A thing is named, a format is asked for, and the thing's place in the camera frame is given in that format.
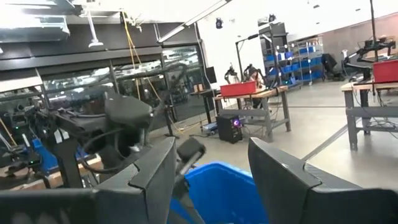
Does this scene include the blue plastic bin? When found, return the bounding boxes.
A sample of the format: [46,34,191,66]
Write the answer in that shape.
[167,161,271,224]

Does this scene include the wooden table grey legs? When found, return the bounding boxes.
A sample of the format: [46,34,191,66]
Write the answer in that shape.
[340,79,398,151]

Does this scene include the blue plastic box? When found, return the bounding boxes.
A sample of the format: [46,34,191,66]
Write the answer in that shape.
[30,136,91,178]

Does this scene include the metal workbench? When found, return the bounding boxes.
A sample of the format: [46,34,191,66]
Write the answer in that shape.
[213,85,292,142]

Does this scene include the red plastic bin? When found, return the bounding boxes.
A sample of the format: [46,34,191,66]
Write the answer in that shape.
[220,80,258,97]
[372,58,398,84]

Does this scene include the black PC tower purple light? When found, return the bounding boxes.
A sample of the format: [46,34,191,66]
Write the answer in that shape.
[216,114,244,144]

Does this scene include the person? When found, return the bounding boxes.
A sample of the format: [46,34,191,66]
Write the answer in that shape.
[247,67,265,91]

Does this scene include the yellow hanging cable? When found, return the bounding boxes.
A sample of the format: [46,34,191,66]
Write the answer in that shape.
[122,12,162,103]

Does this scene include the black office chair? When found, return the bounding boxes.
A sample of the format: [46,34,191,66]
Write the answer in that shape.
[321,52,339,80]

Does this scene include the shelf rack with blue bins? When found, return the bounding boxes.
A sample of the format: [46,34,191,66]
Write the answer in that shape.
[264,37,324,86]

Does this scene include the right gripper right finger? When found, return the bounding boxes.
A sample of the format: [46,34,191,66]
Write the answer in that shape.
[248,136,398,224]

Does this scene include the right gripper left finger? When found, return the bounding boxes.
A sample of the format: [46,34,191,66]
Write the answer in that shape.
[0,136,178,224]

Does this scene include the white ceiling light strip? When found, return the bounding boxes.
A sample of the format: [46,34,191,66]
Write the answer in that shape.
[157,0,233,44]

